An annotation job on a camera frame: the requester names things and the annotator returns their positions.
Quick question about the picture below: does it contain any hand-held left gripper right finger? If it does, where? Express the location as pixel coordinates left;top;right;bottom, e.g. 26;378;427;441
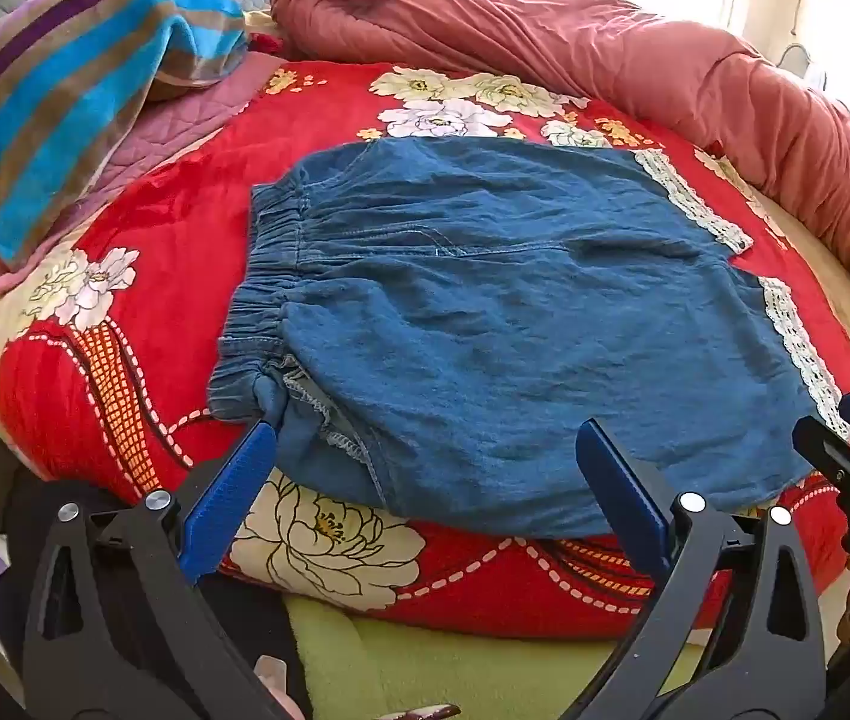
567;418;828;720

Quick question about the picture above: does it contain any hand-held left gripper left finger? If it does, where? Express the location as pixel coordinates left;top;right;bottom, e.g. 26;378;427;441
22;420;298;720

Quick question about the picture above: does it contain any blue denim pants lace trim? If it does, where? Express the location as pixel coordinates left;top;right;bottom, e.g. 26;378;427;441
207;136;850;539

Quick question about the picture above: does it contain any green cloth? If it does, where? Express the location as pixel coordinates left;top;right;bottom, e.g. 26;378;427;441
286;592;707;720

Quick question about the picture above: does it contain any red floral blanket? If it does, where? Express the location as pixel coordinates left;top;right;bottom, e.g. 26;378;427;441
0;58;850;642

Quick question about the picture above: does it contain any pink quilted pillow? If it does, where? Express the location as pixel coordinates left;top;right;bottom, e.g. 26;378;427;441
0;52;276;297

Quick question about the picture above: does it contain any striped towel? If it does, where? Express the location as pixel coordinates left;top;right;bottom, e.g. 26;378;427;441
0;0;250;271

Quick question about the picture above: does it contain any reddish pink duvet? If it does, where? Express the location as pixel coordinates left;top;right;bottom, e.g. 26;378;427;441
269;0;850;361

